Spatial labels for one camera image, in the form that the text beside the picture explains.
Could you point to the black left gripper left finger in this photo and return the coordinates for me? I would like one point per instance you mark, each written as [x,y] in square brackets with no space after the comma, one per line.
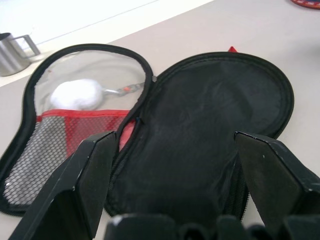
[75,190]

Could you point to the black and red paddle case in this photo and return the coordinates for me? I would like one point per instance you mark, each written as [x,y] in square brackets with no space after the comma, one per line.
[190,120]

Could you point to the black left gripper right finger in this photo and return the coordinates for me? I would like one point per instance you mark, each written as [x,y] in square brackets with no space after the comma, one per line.
[280,180]

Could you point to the stainless steel pitcher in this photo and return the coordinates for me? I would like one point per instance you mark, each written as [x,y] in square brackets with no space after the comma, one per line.
[10,57]

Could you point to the red round object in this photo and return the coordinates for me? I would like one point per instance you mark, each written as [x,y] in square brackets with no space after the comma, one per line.
[306,2]

